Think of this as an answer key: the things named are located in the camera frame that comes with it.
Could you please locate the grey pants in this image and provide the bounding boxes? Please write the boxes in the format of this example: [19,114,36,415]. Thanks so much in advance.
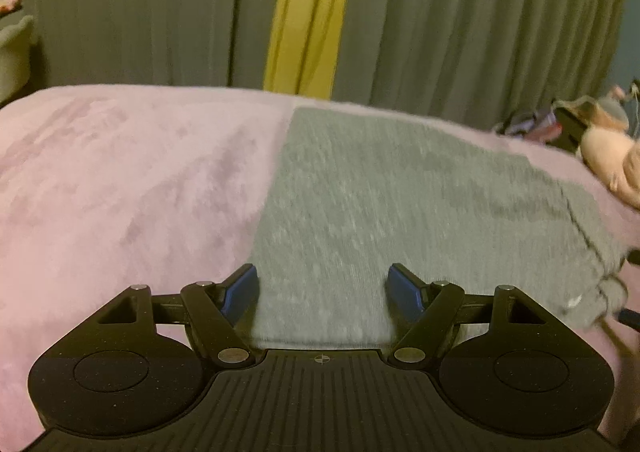
[250,104,632,351]

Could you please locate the purple fleece blanket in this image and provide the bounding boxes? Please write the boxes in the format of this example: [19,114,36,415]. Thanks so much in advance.
[0,84,640,452]

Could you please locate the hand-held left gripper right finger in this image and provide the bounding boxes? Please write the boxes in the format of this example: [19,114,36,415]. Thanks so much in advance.
[386,262,549,367]

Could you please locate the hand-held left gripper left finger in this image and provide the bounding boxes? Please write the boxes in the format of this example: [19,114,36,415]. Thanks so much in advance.
[95,263,260,367]

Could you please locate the yellow curtain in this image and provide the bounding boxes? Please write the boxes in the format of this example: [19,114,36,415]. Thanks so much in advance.
[262,0,360,100]

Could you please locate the colourful crumpled cloth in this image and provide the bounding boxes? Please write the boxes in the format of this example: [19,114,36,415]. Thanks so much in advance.
[495,108,558,143]

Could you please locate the white and pink plush toy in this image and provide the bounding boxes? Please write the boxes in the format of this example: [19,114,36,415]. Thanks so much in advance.
[579,96,640,211]

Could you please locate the black smartphone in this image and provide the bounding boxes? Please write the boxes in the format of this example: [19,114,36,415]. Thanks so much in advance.
[554,107,587,154]

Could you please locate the grey curtain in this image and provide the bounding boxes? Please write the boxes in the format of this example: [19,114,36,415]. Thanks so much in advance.
[332,0,632,128]
[0,0,291,88]

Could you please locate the green cushioned chair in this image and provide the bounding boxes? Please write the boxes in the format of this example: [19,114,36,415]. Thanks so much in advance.
[0,14,37,106]

